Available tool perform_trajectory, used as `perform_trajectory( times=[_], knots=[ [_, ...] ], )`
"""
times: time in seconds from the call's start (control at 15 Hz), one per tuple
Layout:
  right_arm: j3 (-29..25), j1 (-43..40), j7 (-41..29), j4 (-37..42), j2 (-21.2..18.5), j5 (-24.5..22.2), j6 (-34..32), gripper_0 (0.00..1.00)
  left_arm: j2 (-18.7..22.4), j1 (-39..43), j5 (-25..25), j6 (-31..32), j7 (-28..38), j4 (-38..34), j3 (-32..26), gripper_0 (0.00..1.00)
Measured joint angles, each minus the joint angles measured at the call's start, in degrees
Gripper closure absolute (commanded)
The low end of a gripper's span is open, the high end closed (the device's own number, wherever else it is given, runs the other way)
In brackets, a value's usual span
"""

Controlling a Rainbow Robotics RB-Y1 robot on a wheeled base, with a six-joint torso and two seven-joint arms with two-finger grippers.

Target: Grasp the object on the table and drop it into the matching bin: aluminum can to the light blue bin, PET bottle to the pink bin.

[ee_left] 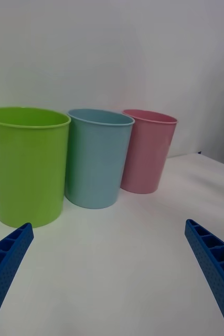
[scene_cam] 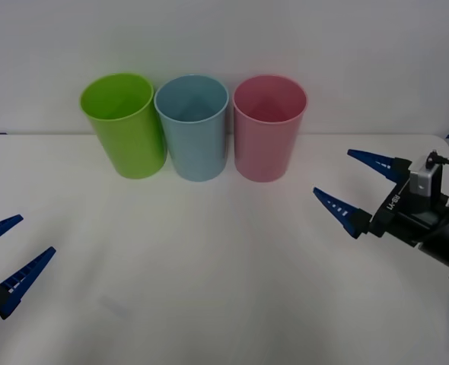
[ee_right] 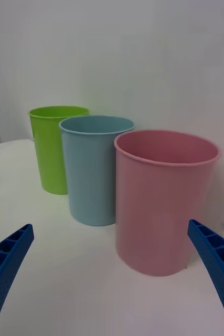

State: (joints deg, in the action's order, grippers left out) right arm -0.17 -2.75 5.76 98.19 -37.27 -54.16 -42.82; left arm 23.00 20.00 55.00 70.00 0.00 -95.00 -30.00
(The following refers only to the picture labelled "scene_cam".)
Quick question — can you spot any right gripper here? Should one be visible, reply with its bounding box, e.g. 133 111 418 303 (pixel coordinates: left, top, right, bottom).
312 148 449 249

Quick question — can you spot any pink plastic bin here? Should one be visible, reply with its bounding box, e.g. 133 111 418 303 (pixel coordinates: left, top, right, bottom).
232 74 309 183

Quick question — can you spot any green plastic bin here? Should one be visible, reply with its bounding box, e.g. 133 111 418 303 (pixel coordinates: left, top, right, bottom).
79 72 168 179

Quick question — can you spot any pale blue plastic bin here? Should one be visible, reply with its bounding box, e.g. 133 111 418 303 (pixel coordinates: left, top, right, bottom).
153 74 230 183

